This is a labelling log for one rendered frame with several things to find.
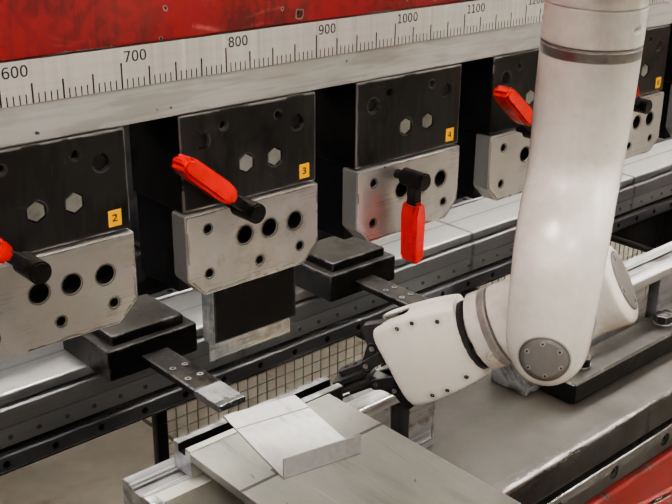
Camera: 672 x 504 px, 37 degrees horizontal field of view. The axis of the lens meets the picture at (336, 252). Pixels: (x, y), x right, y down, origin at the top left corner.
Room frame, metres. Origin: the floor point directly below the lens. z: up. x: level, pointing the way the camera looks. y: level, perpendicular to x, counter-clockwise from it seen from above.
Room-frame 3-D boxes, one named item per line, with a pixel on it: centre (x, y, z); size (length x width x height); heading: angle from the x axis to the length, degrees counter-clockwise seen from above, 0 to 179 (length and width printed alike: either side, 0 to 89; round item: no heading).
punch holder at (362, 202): (1.03, -0.05, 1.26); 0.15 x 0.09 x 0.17; 132
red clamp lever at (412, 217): (0.97, -0.07, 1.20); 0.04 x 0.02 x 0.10; 42
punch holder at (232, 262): (0.90, 0.10, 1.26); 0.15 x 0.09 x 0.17; 132
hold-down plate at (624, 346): (1.28, -0.40, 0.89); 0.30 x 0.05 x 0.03; 132
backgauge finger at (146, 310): (1.03, 0.19, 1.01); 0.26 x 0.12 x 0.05; 42
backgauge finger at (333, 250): (1.25, -0.05, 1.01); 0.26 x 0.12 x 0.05; 42
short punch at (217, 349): (0.91, 0.08, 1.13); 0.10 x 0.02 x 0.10; 132
